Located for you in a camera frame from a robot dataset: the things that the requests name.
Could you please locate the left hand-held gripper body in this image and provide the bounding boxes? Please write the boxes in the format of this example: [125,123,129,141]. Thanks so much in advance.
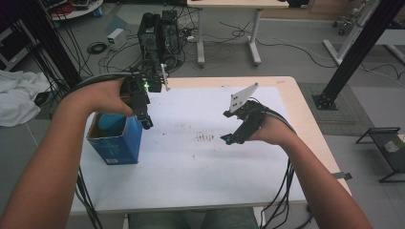
[119,60,170,121]

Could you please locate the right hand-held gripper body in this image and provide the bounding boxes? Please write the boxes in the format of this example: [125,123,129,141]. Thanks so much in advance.
[223,82,272,145]

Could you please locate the blue cardboard box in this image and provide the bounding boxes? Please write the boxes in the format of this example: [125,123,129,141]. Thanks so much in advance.
[86,94,144,166]

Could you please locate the person's right hand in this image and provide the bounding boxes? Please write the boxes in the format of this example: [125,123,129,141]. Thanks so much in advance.
[248,113,299,148]

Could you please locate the person's left hand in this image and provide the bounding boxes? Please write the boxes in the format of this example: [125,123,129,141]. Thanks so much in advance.
[58,77,136,125]

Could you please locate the white table mat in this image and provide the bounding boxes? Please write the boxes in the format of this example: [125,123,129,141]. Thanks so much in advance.
[71,86,308,214]

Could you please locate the black computer tower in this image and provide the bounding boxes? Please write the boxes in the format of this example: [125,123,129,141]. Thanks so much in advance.
[160,10,181,65]
[138,12,163,70]

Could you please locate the beige wooden table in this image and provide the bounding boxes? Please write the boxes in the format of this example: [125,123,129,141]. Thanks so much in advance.
[71,75,352,229]

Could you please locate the small white device box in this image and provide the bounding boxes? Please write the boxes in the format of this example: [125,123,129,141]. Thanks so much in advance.
[106,28,128,52]

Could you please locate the grey floor mat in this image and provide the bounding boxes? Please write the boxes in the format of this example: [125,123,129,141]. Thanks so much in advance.
[297,81,376,137]

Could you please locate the person's legs in jeans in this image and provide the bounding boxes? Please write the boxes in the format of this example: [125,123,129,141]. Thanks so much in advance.
[128,207,259,229]

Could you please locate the round white table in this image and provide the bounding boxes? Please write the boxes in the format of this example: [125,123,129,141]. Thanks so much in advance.
[44,0,105,22]

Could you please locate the grey tape strip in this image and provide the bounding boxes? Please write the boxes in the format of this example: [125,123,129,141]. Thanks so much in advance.
[331,171,353,181]

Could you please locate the white desk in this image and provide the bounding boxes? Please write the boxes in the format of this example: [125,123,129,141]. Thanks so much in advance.
[186,0,290,69]

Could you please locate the white cloth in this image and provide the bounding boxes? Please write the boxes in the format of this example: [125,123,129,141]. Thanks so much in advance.
[0,70,52,128]

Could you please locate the office chair wheels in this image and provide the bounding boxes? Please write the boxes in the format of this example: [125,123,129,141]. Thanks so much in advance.
[331,13,352,36]

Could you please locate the white metal stand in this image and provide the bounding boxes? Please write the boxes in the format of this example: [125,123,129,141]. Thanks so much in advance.
[322,0,405,67]

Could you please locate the tangle of black cables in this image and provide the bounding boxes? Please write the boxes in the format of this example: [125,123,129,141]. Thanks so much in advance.
[97,28,204,78]

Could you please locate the coiled black cable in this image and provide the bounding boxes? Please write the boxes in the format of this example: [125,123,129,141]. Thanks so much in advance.
[86,41,109,55]

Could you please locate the long black floor cable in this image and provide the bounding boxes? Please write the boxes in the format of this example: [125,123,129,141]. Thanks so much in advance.
[219,20,339,70]

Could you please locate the black metal post with base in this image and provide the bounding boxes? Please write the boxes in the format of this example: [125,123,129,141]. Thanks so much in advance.
[312,0,405,112]

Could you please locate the black wire stand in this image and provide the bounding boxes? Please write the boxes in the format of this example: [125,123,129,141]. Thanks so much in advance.
[355,127,405,184]

